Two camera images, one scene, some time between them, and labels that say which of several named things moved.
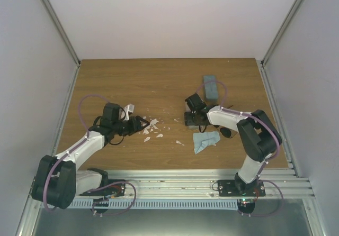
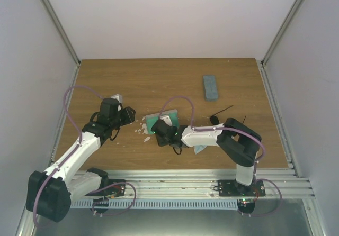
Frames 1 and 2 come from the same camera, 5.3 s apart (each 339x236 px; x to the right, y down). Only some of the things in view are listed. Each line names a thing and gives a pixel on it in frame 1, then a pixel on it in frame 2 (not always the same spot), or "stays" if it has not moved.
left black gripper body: (126, 130) -> (127, 119)
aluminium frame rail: (278, 183) stays
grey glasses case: (189, 122) -> (170, 117)
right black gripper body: (196, 121) -> (161, 142)
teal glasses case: (211, 88) stays
